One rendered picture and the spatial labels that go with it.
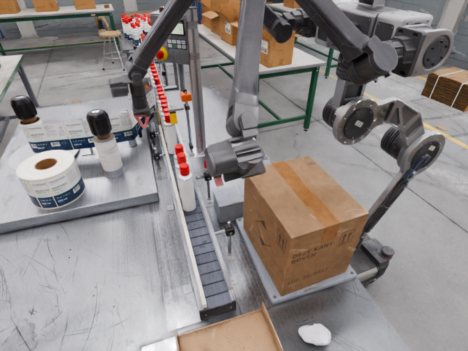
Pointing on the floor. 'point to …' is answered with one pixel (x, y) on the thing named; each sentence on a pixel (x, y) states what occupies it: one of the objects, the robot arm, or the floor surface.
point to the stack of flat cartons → (448, 88)
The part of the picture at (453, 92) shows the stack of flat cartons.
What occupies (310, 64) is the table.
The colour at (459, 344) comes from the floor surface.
